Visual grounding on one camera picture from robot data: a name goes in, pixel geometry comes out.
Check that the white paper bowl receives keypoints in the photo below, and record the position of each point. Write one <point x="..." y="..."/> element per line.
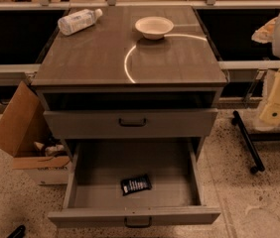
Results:
<point x="154" y="28"/>

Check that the black wheeled base leg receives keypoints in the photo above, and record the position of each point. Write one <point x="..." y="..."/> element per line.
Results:
<point x="258" y="165"/>

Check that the black middle drawer handle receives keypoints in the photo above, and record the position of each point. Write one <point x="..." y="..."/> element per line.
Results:
<point x="138" y="222"/>

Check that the black upper drawer handle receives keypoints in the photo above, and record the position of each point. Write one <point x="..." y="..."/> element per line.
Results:
<point x="132" y="123"/>

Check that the open cardboard box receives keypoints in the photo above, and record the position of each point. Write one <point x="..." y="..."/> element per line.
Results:
<point x="26" y="137"/>

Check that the closed grey upper drawer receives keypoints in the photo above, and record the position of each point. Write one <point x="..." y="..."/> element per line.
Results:
<point x="104" y="124"/>

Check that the open grey middle drawer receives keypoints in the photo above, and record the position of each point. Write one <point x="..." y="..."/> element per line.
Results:
<point x="94" y="196"/>

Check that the grey drawer cabinet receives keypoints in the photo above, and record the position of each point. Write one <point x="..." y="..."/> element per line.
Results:
<point x="111" y="66"/>

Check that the clear plastic water bottle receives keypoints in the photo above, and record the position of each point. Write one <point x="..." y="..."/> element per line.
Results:
<point x="78" y="21"/>

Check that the dark blueberry rxbar wrapper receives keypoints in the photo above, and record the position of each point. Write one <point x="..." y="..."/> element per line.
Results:
<point x="132" y="185"/>

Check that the black object on floor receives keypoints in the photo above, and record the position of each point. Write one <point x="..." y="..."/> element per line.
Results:
<point x="19" y="232"/>

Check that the black drawer handle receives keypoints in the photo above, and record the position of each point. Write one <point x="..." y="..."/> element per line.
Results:
<point x="132" y="123"/>
<point x="138" y="222"/>

